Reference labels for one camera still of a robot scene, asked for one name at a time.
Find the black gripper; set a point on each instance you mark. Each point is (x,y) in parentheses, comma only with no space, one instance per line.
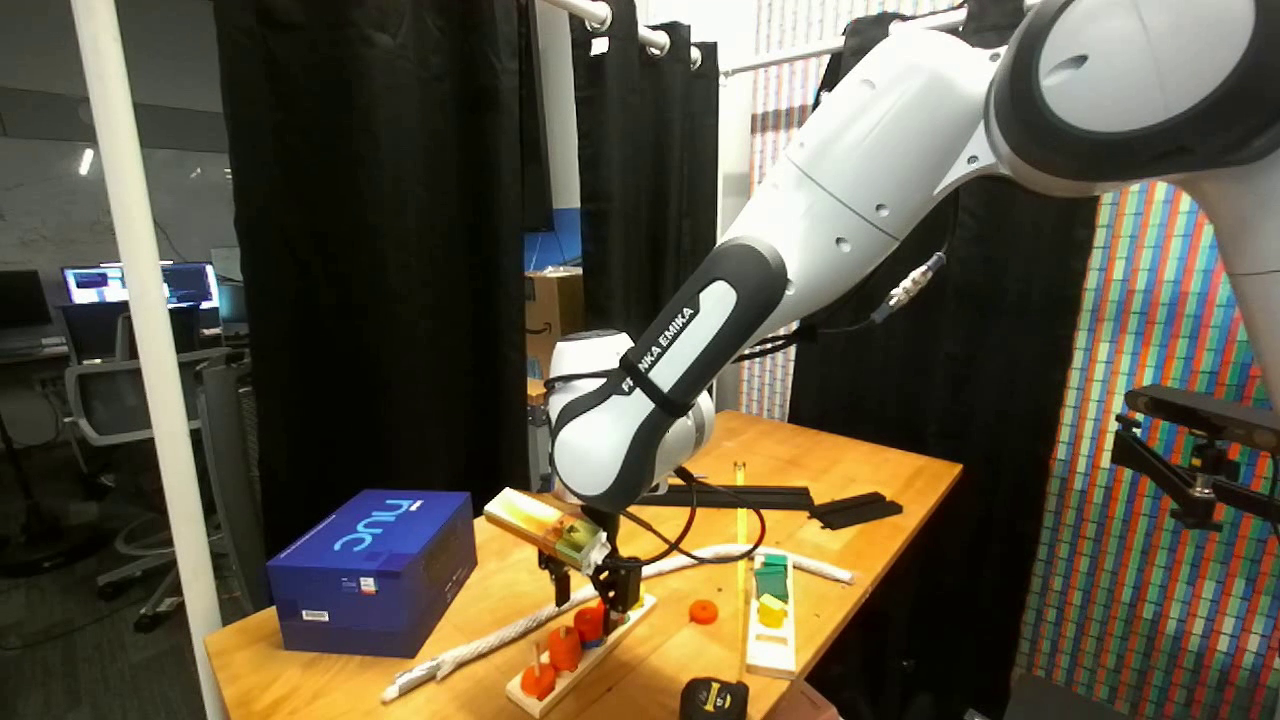
(604,526)

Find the orange round piece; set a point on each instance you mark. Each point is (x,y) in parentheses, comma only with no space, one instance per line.
(538,681)
(594,622)
(560,648)
(700,612)

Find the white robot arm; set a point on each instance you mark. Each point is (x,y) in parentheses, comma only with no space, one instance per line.
(852,184)

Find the white peg board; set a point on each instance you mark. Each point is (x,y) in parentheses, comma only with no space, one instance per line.
(604,658)

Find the white flexible tube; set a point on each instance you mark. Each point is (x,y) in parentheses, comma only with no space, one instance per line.
(452,660)

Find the large green block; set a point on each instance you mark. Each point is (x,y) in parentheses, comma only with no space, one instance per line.
(769,586)

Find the small green block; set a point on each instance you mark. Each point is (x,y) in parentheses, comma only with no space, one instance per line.
(769,561)

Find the yellow block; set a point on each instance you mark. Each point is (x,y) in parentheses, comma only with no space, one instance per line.
(769,619)

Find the white shape sorter board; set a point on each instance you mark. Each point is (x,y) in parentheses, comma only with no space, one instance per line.
(769,655)

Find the blue cardboard box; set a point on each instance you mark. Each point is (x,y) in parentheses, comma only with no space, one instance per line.
(373,573)

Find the brown cardboard box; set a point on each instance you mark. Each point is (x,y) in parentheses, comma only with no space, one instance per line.
(553,321)

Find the black curtain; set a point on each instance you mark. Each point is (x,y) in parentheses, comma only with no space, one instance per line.
(384,240)
(654,202)
(963,402)

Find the grey office chair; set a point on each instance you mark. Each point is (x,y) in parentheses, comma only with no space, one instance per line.
(144,441)

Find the white pole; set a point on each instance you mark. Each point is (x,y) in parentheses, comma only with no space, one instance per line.
(142,335)

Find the computer monitor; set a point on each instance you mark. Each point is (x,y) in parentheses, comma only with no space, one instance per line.
(124,287)

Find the colourful patterned panel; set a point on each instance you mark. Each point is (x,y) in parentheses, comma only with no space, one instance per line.
(1175,601)

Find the green mount piece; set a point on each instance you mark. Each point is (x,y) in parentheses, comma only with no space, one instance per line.
(583,543)

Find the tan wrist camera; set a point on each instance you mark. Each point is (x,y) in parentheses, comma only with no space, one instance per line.
(527,516)

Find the black metal rail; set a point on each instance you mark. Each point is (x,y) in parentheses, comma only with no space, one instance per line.
(746,496)

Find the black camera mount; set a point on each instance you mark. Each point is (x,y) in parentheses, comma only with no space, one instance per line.
(1201,447)

